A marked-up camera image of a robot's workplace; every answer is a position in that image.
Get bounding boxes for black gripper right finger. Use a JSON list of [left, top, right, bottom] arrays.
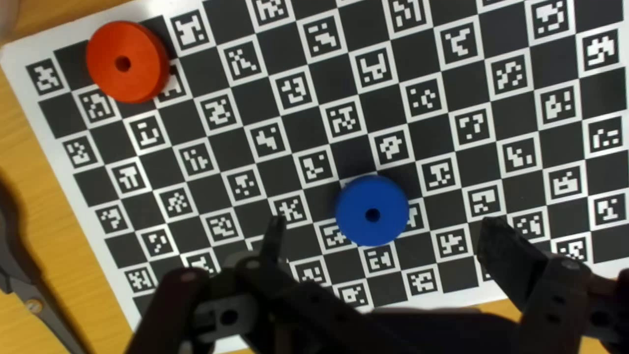
[[475, 216, 629, 354]]

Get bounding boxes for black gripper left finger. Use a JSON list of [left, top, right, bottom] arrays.
[[233, 216, 367, 354]]

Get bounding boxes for blue disc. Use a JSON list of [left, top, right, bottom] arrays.
[[334, 175, 408, 246]]

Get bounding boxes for orange disc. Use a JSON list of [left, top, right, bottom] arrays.
[[84, 21, 168, 104]]

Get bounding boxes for checkered marker board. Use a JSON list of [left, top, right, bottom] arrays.
[[1, 0, 629, 318]]

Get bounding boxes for orange handled scissors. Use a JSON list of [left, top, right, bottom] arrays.
[[0, 183, 88, 354]]

